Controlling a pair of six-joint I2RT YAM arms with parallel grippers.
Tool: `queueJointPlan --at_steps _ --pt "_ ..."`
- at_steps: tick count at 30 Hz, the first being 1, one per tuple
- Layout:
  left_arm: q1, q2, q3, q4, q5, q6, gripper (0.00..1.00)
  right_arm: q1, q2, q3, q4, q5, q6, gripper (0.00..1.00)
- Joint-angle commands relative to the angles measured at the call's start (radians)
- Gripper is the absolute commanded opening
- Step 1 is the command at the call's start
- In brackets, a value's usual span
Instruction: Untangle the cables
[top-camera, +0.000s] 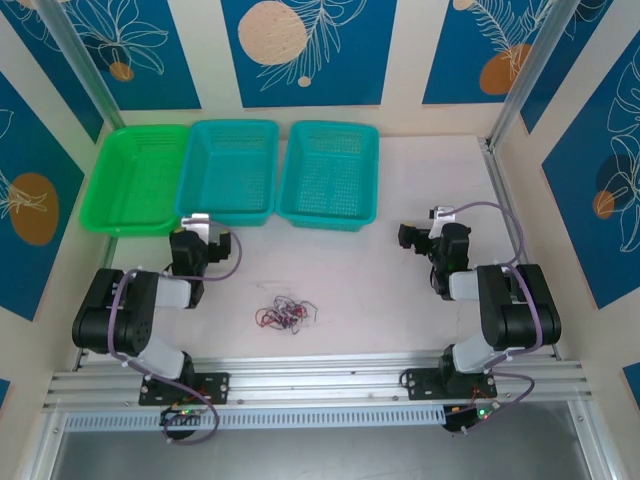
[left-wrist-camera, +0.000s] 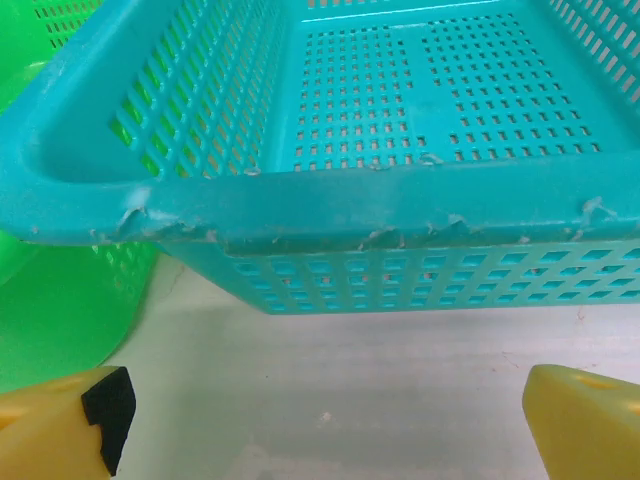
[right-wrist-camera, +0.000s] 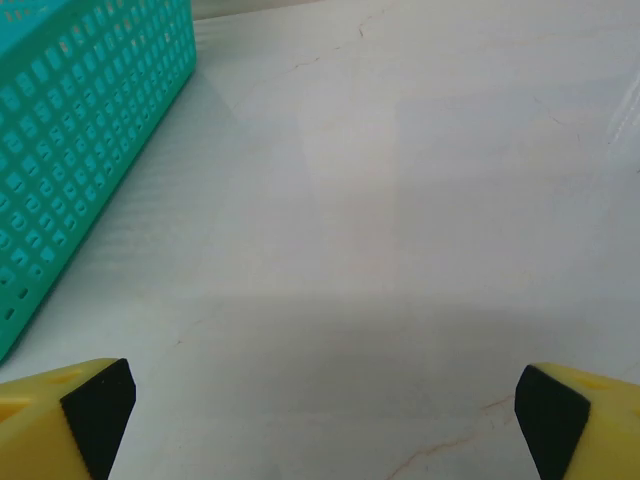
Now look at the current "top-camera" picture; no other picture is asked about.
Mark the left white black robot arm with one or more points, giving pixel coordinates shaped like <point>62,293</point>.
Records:
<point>130,320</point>

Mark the aluminium corner post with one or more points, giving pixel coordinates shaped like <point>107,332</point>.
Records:
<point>530,70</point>
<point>80,65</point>

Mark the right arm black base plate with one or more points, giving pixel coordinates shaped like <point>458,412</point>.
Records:
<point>420,382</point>

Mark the aluminium rail frame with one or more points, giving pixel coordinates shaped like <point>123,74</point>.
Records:
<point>310,375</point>

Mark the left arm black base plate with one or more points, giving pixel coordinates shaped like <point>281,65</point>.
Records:
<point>215,387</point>

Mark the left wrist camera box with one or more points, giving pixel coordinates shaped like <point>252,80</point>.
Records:
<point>197,227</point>

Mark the teal plastic basket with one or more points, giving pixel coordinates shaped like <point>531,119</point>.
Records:
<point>327,175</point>
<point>227,170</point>

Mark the green plastic basket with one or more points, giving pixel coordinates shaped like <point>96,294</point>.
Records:
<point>132,180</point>

